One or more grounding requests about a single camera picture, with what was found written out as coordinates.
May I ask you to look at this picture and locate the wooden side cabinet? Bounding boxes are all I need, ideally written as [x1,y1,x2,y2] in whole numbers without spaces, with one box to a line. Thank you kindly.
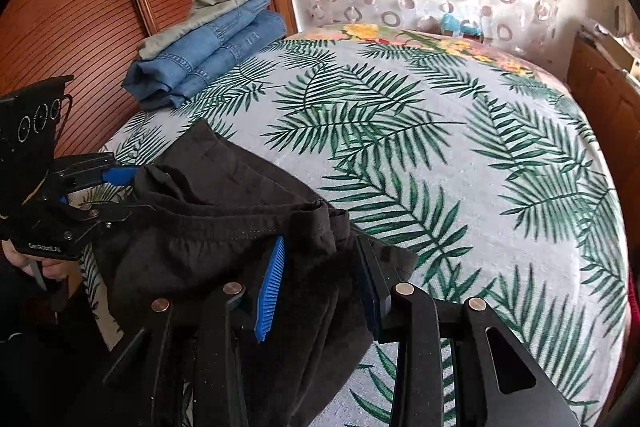
[566,35,640,249]

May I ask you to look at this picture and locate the person's left hand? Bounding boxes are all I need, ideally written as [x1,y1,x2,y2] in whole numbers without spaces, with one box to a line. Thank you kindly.
[1,241,81,281]

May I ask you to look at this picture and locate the cardboard box on cabinet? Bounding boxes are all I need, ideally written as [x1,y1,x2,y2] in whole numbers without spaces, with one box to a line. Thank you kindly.
[580,18,639,80]

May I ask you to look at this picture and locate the floral pink bed cover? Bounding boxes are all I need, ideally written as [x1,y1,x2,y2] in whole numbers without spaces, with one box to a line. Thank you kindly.
[288,23,570,94]

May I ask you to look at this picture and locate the folded grey garment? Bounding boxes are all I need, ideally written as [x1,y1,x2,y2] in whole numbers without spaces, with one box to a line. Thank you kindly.
[138,0,250,61]

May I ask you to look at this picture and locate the black pants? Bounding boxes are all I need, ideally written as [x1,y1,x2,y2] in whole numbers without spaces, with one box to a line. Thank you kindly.
[92,118,420,427]

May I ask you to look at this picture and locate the folded blue jeans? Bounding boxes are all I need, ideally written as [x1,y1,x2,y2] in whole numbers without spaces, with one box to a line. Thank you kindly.
[122,0,286,110]

